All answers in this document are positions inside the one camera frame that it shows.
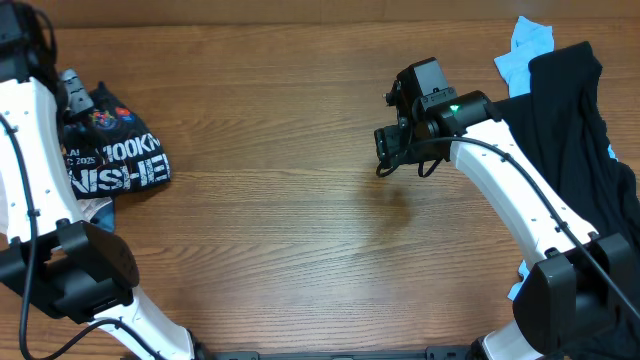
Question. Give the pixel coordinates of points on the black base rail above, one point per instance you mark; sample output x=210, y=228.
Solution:
x=340, y=355

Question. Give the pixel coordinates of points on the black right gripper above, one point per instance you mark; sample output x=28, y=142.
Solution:
x=389, y=146

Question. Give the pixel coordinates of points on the black orange patterned jersey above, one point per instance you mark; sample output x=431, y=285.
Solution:
x=110, y=151

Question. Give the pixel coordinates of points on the light blue cloth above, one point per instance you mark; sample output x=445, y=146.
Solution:
x=529, y=40

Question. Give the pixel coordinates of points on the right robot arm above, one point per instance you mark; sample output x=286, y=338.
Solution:
x=579, y=281

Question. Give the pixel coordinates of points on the blue denim jeans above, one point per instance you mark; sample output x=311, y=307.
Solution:
x=105, y=217

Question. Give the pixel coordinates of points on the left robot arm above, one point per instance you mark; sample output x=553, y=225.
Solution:
x=57, y=260

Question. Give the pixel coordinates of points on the black garment pile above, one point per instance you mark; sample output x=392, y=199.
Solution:
x=561, y=131

